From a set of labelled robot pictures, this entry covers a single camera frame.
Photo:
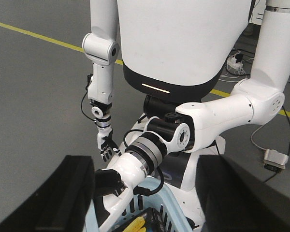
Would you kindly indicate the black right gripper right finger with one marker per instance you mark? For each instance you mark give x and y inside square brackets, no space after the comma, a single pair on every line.
[233,200]

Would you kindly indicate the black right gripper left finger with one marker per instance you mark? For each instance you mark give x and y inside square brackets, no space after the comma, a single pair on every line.
[60,204]

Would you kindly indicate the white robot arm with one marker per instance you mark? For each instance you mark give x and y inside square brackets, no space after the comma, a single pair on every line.
[53,55]

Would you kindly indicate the black white robot hand other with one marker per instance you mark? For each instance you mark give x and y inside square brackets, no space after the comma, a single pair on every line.
[129,170]

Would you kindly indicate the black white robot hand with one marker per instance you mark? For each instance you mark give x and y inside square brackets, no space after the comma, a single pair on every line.
[106,145]

